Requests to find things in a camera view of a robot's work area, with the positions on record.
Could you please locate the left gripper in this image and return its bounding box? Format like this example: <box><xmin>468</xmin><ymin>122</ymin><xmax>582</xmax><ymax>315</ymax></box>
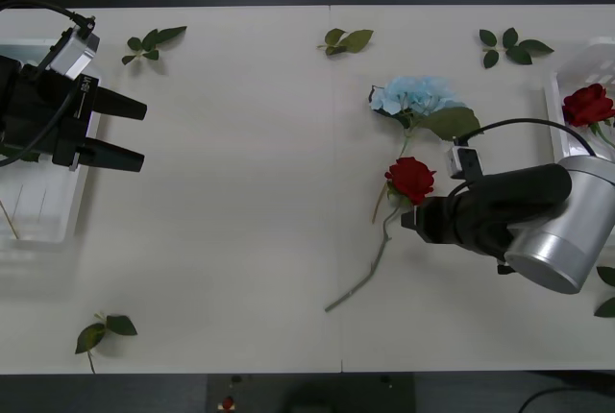
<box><xmin>0</xmin><ymin>55</ymin><xmax>148</xmax><ymax>174</ymax></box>

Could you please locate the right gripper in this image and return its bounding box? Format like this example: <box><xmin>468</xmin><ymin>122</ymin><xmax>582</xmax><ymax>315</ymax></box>
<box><xmin>400</xmin><ymin>193</ymin><xmax>463</xmax><ymax>245</ymax></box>

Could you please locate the red rose with knobbly stem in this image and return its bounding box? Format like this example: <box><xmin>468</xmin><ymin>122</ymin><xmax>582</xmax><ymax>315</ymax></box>
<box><xmin>324</xmin><ymin>157</ymin><xmax>437</xmax><ymax>313</ymax></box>

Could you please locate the red rose with leafy stem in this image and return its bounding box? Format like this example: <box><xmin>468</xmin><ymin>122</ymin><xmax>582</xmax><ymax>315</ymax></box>
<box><xmin>561</xmin><ymin>84</ymin><xmax>615</xmax><ymax>148</ymax></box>

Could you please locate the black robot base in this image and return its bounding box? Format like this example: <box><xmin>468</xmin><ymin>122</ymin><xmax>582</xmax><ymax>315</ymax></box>
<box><xmin>206</xmin><ymin>373</ymin><xmax>417</xmax><ymax>413</ymax></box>

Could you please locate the shallow white plastic box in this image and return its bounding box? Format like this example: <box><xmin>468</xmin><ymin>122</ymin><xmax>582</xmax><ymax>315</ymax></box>
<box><xmin>542</xmin><ymin>36</ymin><xmax>615</xmax><ymax>164</ymax></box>
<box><xmin>0</xmin><ymin>37</ymin><xmax>105</xmax><ymax>260</ymax></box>

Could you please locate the loose green leaf twig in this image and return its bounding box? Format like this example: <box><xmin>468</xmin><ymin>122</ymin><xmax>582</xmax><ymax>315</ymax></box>
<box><xmin>74</xmin><ymin>311</ymin><xmax>139</xmax><ymax>375</ymax></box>
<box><xmin>315</xmin><ymin>28</ymin><xmax>375</xmax><ymax>57</ymax></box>
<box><xmin>120</xmin><ymin>25</ymin><xmax>188</xmax><ymax>67</ymax></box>
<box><xmin>593</xmin><ymin>265</ymin><xmax>615</xmax><ymax>319</ymax></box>
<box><xmin>479</xmin><ymin>27</ymin><xmax>555</xmax><ymax>70</ymax></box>

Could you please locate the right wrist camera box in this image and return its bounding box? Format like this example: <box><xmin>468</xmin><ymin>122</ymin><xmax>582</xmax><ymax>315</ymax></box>
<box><xmin>446</xmin><ymin>143</ymin><xmax>484</xmax><ymax>180</ymax></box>

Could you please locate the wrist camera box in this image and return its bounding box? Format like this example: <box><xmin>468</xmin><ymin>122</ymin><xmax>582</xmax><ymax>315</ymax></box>
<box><xmin>49</xmin><ymin>26</ymin><xmax>102</xmax><ymax>81</ymax></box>
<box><xmin>446</xmin><ymin>143</ymin><xmax>484</xmax><ymax>180</ymax></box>

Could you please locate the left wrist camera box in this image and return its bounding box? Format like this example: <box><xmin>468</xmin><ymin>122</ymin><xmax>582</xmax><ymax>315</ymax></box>
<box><xmin>49</xmin><ymin>26</ymin><xmax>102</xmax><ymax>81</ymax></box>

